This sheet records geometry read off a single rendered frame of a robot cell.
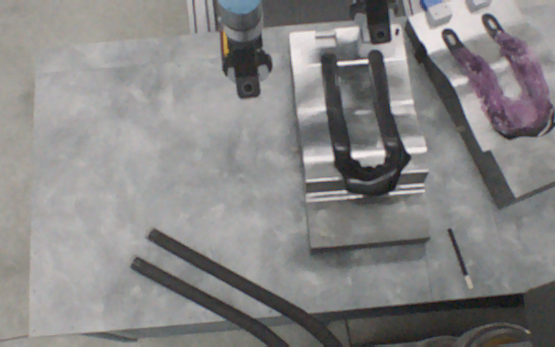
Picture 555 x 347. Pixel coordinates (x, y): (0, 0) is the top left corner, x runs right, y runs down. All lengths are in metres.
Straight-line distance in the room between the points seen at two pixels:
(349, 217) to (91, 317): 0.60
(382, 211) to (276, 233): 0.24
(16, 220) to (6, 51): 0.68
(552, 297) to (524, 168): 1.08
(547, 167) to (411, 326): 0.96
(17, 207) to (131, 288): 1.08
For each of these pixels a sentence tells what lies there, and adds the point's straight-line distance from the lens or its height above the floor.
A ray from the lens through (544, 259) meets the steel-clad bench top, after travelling 1.55.
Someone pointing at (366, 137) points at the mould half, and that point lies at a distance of 1.40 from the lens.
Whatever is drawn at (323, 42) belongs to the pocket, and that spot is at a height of 0.86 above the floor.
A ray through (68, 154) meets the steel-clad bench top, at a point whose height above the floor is 0.80.
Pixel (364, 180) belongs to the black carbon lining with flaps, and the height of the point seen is 0.88.
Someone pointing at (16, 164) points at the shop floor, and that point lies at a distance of 2.53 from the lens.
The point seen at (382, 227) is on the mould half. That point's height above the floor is 0.86.
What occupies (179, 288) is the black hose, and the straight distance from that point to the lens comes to 1.40.
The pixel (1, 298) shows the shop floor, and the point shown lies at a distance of 2.44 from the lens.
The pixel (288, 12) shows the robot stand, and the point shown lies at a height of 0.21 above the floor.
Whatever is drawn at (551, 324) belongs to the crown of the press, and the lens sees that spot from 0.41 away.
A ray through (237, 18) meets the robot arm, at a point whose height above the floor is 1.24.
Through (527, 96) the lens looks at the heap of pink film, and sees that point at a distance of 1.54.
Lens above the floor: 2.22
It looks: 73 degrees down
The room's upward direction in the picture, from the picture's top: 3 degrees counter-clockwise
